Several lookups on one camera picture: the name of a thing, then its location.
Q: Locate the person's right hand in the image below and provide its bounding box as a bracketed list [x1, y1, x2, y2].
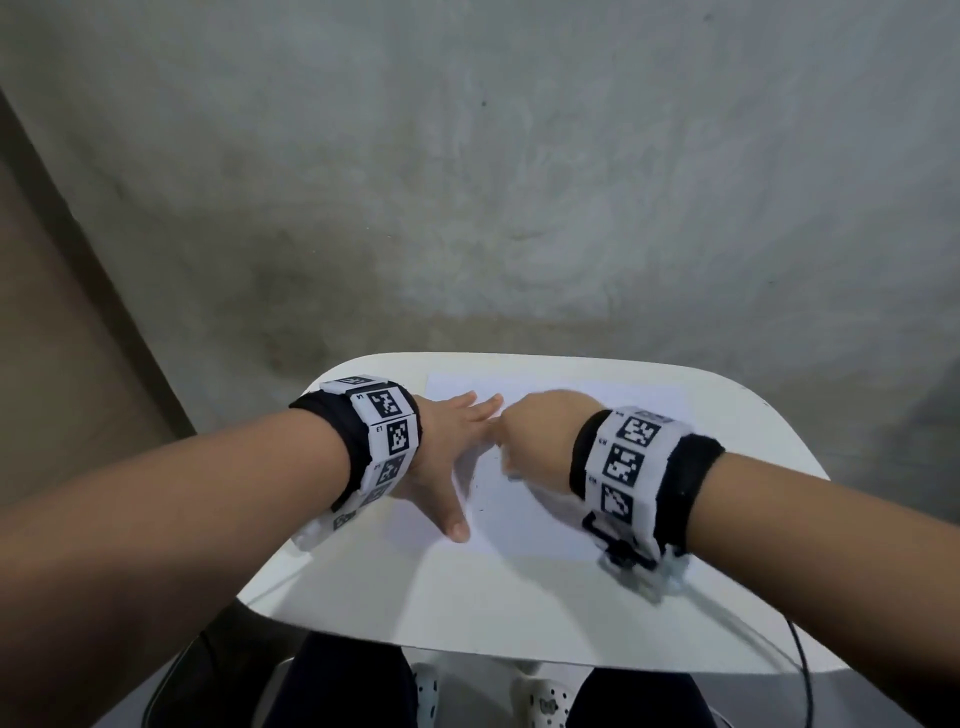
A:
[491, 389, 610, 496]

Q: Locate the person's left hand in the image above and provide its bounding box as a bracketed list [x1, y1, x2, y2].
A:
[393, 391, 505, 544]

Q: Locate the white paper sheet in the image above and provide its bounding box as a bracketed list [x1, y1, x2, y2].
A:
[419, 372, 695, 564]

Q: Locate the person's left forearm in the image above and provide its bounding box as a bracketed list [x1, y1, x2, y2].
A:
[0, 408, 354, 728]

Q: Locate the person's right forearm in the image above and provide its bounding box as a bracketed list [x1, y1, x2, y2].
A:
[686, 453, 960, 728]

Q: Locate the person's left leg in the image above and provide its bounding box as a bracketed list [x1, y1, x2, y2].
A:
[262, 632, 418, 728]

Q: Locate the person's leg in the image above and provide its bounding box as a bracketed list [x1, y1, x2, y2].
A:
[262, 632, 418, 728]
[566, 667, 721, 728]

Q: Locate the person's right leg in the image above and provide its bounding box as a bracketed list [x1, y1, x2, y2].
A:
[566, 667, 721, 728]

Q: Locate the white perforated clog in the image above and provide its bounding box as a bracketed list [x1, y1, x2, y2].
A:
[412, 662, 444, 728]
[513, 677, 575, 728]

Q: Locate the black cable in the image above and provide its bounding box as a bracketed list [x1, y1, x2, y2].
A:
[783, 614, 815, 728]

